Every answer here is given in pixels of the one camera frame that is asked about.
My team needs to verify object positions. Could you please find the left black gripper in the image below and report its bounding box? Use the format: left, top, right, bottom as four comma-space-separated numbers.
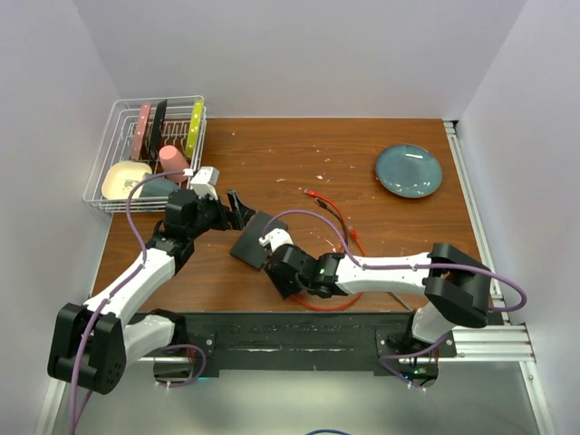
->
187, 188, 254, 239

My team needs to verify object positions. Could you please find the black network switch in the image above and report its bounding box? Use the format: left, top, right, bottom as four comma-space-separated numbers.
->
229, 211, 288, 271

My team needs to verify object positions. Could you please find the black ethernet cable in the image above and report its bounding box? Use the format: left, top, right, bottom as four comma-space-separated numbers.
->
314, 196, 351, 246

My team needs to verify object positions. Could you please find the red ethernet cable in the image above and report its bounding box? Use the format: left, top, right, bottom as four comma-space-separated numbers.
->
289, 186, 368, 312

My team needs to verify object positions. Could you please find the grey ethernet cable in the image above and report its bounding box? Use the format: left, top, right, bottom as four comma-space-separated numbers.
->
389, 291, 414, 314

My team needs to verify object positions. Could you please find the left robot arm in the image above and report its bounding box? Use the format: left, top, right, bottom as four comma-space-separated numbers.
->
47, 188, 256, 394

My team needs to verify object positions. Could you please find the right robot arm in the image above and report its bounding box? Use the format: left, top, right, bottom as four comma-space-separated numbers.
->
264, 243, 491, 356

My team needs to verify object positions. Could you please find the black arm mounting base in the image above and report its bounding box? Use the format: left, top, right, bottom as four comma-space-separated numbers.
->
115, 310, 506, 379

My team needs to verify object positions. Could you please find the pink cup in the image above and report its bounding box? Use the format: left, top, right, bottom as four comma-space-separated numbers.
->
159, 145, 189, 184

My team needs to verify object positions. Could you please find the yellow-green plate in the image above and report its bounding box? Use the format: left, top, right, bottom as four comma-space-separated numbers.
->
184, 100, 205, 160

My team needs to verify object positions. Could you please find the dark teal cup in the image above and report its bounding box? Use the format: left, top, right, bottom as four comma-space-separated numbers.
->
138, 178, 179, 198

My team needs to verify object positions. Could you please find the black plate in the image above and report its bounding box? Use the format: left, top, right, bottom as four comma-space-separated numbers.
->
147, 100, 168, 160

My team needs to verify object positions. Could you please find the cream square bowl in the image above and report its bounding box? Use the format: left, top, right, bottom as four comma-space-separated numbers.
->
101, 160, 152, 200

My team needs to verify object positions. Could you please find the pink plate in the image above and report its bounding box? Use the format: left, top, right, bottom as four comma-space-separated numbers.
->
130, 101, 151, 160

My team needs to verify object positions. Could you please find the teal ceramic plate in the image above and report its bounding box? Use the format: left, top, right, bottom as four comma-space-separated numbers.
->
374, 143, 443, 199

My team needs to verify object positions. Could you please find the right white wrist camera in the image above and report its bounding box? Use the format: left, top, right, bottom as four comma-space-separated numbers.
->
258, 228, 294, 252

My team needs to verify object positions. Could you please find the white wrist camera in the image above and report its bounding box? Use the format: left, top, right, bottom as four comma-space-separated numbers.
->
258, 228, 294, 252
188, 166, 219, 200

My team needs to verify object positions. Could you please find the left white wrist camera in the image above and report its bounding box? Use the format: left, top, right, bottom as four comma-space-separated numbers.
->
188, 166, 219, 200

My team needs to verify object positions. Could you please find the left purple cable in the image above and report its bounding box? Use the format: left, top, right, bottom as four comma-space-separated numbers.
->
67, 169, 208, 435

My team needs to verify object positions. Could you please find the purple cable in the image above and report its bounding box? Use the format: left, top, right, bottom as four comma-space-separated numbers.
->
260, 208, 529, 387
67, 169, 208, 435

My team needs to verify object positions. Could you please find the white wire dish rack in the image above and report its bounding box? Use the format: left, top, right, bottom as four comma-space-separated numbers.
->
82, 95, 207, 213

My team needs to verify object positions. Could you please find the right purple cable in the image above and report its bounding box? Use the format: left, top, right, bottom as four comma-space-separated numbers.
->
260, 208, 529, 387

